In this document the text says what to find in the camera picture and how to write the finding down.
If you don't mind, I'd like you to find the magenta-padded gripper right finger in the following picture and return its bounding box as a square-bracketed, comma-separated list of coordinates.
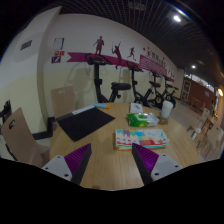
[131, 143, 184, 186]

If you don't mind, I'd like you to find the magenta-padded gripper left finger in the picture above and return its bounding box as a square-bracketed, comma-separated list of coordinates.
[41, 143, 93, 186]

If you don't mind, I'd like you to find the colourful patchwork towel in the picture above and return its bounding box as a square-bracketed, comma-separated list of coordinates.
[114, 128, 170, 150]

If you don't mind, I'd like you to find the black desk mat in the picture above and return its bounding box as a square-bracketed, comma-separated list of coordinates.
[55, 104, 116, 142]

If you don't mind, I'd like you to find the green wet wipes pack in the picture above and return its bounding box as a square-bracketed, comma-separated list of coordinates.
[126, 112, 160, 128]

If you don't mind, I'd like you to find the brown tape roll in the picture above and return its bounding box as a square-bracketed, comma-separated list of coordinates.
[157, 114, 170, 126]

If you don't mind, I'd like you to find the small white box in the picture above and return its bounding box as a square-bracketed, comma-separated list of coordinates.
[129, 102, 144, 114]

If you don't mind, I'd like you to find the white paper cup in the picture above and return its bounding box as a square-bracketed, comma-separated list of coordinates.
[160, 100, 174, 120]

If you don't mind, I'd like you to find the blue and orange tube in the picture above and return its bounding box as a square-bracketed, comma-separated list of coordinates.
[92, 102, 111, 110]

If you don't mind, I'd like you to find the plain wooden chair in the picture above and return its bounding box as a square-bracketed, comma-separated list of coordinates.
[49, 85, 77, 119]

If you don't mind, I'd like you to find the black exercise bike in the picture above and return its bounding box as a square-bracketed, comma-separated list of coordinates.
[125, 61, 164, 108]
[148, 71, 168, 109]
[84, 53, 132, 104]
[162, 78, 179, 108]

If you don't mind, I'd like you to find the black metal chair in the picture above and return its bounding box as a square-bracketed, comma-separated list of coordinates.
[0, 99, 13, 129]

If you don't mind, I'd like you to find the wooden chair with handle hole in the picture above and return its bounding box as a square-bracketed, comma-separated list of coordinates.
[1, 107, 51, 168]

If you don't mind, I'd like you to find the group of wall posters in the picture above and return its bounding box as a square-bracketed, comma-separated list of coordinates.
[50, 37, 66, 64]

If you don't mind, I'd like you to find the dark wall sign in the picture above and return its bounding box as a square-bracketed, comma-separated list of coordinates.
[19, 39, 33, 51]

